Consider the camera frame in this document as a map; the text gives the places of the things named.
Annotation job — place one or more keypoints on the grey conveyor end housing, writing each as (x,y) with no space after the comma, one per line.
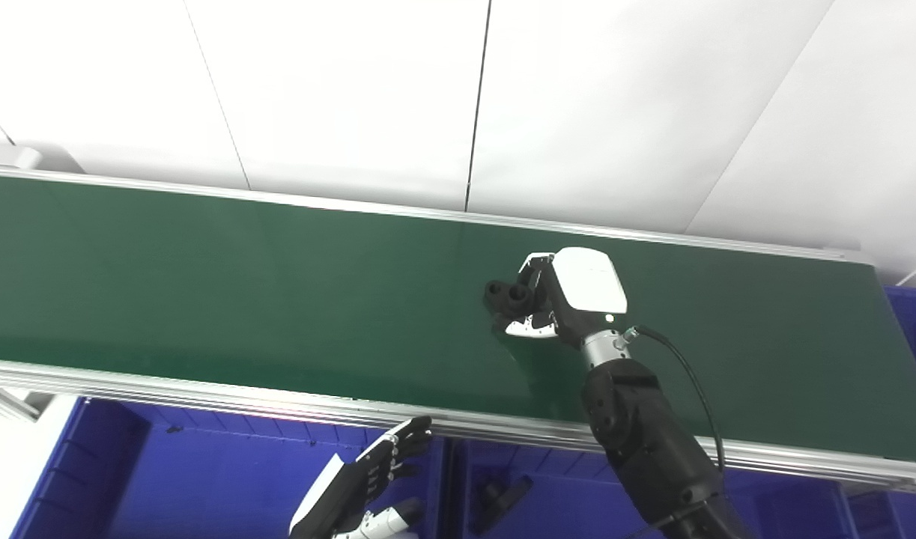
(4,155)

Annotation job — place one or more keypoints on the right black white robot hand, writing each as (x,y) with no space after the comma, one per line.
(585,288)

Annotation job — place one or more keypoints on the black flange part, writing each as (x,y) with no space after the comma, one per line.
(508,296)

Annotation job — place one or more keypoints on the black bracket part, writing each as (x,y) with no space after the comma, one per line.
(506,500)

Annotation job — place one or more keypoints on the aluminium support profile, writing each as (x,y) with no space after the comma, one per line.
(8,403)

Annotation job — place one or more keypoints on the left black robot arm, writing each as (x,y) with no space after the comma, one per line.
(356,536)

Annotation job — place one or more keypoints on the green conveyor belt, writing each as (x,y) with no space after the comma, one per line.
(203,299)
(240,400)

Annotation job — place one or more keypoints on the blue plastic bin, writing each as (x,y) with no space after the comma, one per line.
(914,322)
(577,501)
(203,479)

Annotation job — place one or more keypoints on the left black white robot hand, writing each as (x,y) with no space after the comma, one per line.
(345,490)

